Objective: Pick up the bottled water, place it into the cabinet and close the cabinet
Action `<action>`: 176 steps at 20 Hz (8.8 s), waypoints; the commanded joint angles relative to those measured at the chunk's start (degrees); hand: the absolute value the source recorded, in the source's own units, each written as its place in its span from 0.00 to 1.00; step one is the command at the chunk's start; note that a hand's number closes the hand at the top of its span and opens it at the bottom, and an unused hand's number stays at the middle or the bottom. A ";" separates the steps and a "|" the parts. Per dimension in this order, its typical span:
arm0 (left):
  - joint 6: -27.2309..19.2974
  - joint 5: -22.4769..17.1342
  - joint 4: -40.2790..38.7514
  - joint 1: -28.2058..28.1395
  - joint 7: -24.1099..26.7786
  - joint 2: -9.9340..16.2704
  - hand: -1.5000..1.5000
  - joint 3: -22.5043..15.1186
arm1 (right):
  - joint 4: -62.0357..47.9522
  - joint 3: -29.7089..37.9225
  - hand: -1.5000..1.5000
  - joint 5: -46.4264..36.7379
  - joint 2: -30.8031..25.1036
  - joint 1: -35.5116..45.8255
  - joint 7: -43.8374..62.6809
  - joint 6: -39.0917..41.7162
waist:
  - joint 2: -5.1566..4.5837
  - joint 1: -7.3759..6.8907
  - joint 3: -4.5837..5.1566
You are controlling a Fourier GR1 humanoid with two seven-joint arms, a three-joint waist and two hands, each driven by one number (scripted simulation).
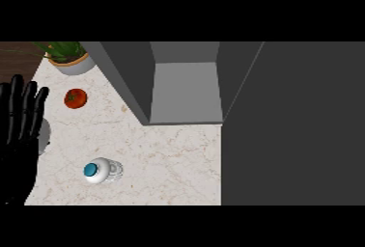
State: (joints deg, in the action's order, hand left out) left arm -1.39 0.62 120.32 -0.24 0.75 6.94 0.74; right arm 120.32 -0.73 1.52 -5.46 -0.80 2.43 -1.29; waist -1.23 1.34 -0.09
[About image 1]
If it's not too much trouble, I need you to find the dark grey cabinet door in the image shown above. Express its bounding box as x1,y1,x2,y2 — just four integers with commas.
219,41,365,206

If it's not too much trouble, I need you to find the green plant in grey pot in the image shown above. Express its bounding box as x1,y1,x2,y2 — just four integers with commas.
30,41,97,77

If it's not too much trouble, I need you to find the grey open cabinet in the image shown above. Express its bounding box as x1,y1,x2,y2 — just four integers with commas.
78,41,264,126

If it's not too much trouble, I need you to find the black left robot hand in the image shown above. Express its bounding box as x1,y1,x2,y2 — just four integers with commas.
0,74,51,206

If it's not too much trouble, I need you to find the red tomato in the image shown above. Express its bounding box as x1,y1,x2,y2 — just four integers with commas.
61,88,89,110

